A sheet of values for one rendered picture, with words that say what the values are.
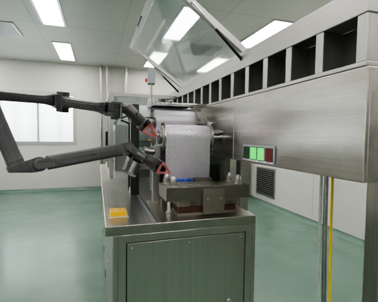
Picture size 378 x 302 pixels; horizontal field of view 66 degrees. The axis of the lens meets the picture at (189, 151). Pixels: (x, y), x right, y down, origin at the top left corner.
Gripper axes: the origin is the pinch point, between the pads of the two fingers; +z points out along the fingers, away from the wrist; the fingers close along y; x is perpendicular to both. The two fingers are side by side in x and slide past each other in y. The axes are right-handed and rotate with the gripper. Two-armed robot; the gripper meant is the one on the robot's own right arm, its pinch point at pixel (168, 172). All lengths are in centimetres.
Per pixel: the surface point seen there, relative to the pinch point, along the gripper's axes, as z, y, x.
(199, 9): -27, 15, 70
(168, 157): -4.1, 0.2, 6.4
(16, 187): -128, -556, -182
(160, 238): 2.7, 26.0, -25.6
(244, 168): 44, -13, 23
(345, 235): 281, -141, 32
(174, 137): -6.2, 0.1, 16.6
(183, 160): 3.6, 0.3, 8.4
